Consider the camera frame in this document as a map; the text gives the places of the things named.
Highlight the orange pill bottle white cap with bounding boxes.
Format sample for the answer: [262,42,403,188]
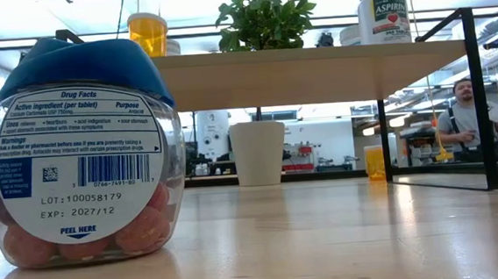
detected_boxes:
[126,11,170,60]
[362,144,388,182]

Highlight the clear antacid jar blue lid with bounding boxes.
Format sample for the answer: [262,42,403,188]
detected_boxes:
[0,27,194,272]

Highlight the white aspirin bottle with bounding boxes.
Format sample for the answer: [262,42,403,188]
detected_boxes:
[356,0,414,47]

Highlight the wooden shelf black metal legs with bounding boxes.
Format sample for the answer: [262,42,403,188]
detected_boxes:
[54,0,498,222]

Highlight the green plant in white pot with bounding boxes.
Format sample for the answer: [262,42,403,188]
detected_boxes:
[214,0,330,190]

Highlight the white cylindrical machine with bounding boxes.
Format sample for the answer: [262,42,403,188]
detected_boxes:
[195,109,233,164]

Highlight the rack of red bins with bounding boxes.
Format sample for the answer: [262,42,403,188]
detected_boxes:
[281,142,317,173]

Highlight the person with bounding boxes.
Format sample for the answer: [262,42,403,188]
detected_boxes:
[432,75,498,166]

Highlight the black metal table frame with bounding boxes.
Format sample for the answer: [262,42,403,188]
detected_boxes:
[184,155,498,200]

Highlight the thin dark hanging cable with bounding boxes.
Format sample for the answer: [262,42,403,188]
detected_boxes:
[114,0,131,39]

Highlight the yellow hanging cable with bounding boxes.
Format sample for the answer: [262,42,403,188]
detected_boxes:
[424,75,455,163]

